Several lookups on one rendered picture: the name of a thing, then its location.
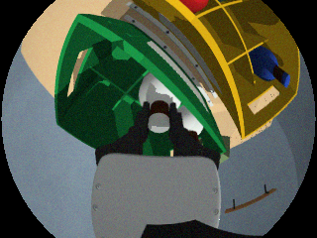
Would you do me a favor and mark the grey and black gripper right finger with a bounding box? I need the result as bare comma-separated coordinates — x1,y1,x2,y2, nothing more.
168,102,221,170

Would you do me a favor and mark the white bottle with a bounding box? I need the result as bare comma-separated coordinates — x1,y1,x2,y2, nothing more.
139,72,181,133

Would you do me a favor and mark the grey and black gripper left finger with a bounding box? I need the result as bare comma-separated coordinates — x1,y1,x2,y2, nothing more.
95,101,150,166

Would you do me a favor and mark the blue bottle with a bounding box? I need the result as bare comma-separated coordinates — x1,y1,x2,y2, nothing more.
248,46,290,88

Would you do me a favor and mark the green plastic bottle crate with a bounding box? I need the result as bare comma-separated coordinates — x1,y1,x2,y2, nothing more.
54,14,227,155

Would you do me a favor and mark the red bottle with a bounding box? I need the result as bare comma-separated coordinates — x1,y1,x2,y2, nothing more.
179,0,209,14

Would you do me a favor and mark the yellow crate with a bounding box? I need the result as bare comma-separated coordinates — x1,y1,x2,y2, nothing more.
132,0,300,140

